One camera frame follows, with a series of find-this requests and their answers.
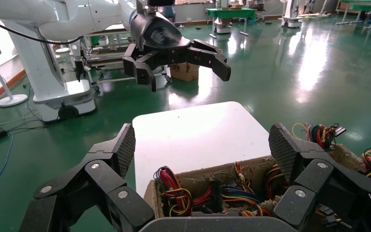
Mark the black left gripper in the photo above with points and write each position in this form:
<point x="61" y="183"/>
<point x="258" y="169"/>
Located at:
<point x="156" y="32"/>

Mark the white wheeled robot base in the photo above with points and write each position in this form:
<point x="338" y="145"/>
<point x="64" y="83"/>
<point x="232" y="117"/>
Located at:
<point x="291" y="20"/>
<point x="223" y="28"/>

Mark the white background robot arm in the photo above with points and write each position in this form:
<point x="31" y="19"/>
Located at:
<point x="80" y="69"/>

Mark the green cloth table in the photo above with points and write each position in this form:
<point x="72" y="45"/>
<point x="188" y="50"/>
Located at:
<point x="232" y="13"/>
<point x="368" y="5"/>

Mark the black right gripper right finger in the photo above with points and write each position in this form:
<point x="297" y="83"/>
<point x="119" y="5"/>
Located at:
<point x="313" y="179"/>

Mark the metal wheeled cart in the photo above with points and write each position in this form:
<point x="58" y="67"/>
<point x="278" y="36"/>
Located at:
<point x="108" y="56"/>

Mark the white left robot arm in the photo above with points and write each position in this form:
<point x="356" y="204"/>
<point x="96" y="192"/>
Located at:
<point x="76" y="16"/>

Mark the white standing fan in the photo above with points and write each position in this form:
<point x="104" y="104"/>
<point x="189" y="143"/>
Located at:
<point x="11" y="101"/>

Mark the small cardboard box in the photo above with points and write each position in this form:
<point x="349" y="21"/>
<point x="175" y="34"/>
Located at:
<point x="185" y="73"/>

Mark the cardboard divider box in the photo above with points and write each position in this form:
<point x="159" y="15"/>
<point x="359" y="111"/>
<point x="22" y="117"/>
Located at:
<point x="198" y="179"/>

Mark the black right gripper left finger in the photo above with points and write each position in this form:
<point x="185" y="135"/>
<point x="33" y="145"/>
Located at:
<point x="105" y="173"/>

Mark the white robot column base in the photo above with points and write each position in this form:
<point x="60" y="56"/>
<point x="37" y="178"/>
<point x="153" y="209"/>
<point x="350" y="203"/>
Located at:
<point x="44" y="73"/>

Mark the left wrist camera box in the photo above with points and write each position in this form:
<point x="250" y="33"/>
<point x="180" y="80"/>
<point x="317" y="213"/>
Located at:
<point x="161" y="2"/>

